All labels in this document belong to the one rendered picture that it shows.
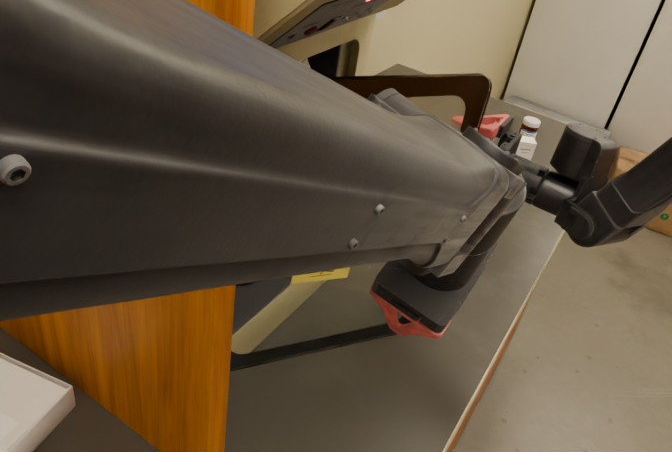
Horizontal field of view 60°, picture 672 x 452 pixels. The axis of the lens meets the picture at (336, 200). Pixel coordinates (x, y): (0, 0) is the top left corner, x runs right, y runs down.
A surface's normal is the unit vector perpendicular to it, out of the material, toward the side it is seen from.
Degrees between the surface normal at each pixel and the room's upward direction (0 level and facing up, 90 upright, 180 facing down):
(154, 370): 90
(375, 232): 103
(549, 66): 90
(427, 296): 19
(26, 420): 0
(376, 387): 0
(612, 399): 0
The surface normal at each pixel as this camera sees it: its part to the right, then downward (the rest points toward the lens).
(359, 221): 0.70, 0.62
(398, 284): 0.16, -0.59
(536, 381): 0.15, -0.82
